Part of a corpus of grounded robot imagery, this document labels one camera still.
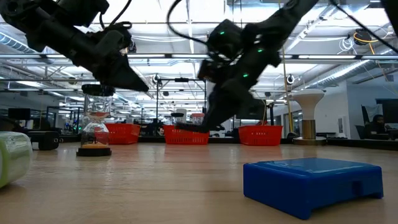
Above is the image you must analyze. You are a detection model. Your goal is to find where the blue sand hourglass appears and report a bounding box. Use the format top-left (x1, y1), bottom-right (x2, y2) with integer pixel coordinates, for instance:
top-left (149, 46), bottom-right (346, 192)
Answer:
top-left (170, 112), bottom-right (185, 126)

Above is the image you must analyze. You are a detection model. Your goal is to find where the black aluminium rig frame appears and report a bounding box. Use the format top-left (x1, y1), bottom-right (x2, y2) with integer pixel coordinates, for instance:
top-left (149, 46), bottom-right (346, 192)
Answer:
top-left (29, 136), bottom-right (398, 151)

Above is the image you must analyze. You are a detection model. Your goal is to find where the red plastic basket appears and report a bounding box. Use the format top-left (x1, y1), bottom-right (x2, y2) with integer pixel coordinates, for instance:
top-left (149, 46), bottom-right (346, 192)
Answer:
top-left (238, 124), bottom-right (284, 147)
top-left (163, 124), bottom-right (210, 146)
top-left (104, 123), bottom-right (141, 146)

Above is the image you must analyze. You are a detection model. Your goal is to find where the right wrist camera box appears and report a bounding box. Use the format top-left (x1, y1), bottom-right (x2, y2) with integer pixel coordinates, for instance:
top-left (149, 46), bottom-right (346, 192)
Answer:
top-left (206, 19), bottom-right (247, 60)

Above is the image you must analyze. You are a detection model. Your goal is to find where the dark wall screen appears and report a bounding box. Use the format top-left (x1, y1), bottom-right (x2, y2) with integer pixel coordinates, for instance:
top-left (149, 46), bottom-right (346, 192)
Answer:
top-left (376, 98), bottom-right (398, 124)

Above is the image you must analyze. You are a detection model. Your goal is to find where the black background rig frame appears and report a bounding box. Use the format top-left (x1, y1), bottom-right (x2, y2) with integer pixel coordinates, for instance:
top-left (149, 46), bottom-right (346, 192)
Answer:
top-left (155, 77), bottom-right (208, 125)

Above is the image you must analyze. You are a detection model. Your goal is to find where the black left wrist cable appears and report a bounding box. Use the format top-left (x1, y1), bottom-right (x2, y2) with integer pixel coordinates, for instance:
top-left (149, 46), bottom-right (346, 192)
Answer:
top-left (98, 0), bottom-right (134, 32)

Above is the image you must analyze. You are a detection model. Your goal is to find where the person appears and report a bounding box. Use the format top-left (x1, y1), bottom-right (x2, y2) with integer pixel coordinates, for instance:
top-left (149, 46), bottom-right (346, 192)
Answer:
top-left (364, 114), bottom-right (390, 140)

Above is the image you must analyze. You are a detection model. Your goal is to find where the white mushroom table lamp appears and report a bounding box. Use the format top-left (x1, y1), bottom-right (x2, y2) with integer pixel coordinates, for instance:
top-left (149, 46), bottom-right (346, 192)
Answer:
top-left (292, 88), bottom-right (327, 146)

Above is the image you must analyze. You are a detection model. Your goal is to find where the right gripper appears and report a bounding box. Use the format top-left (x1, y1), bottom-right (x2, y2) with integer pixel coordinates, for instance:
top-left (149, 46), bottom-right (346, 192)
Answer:
top-left (186, 27), bottom-right (280, 131)

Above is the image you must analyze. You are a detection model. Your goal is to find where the small black monitor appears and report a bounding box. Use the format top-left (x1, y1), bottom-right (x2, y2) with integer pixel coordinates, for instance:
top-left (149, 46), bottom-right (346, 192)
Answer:
top-left (7, 108), bottom-right (31, 121)

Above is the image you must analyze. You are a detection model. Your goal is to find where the orange sand hourglass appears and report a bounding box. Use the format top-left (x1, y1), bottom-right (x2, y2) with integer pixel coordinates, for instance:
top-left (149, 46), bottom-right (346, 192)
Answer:
top-left (76, 83), bottom-right (116, 157)

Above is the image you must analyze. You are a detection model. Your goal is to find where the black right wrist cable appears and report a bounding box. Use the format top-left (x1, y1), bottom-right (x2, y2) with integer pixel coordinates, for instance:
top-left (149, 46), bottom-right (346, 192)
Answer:
top-left (166, 0), bottom-right (218, 60)

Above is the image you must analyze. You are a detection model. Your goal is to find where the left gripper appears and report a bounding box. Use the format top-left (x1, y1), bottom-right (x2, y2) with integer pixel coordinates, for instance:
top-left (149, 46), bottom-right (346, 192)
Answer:
top-left (67, 30), bottom-right (149, 91)

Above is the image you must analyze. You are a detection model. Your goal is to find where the thick yellow hanging cable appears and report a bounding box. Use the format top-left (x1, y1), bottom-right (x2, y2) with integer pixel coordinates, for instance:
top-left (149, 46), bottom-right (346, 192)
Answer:
top-left (281, 46), bottom-right (294, 134)

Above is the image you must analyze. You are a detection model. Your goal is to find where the blue plastic box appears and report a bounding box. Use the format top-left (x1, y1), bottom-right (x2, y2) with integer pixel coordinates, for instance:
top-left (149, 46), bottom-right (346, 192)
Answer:
top-left (243, 157), bottom-right (384, 221)

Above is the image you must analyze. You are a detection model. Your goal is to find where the pink sand hourglass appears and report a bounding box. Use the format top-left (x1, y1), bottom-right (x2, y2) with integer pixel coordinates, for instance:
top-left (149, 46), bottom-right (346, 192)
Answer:
top-left (190, 113), bottom-right (206, 126)

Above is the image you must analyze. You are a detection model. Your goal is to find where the black ceiling cable reel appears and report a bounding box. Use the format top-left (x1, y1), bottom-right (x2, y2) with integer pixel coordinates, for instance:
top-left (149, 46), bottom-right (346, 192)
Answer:
top-left (354, 28), bottom-right (373, 47)

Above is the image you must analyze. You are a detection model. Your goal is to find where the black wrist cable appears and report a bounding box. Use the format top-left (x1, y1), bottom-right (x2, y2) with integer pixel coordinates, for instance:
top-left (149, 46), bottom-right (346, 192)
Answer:
top-left (166, 0), bottom-right (218, 60)
top-left (98, 0), bottom-right (134, 32)

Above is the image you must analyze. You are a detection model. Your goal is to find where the green wall charger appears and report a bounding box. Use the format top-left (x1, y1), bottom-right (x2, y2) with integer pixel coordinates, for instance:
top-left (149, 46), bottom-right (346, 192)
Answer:
top-left (0, 131), bottom-right (34, 189)

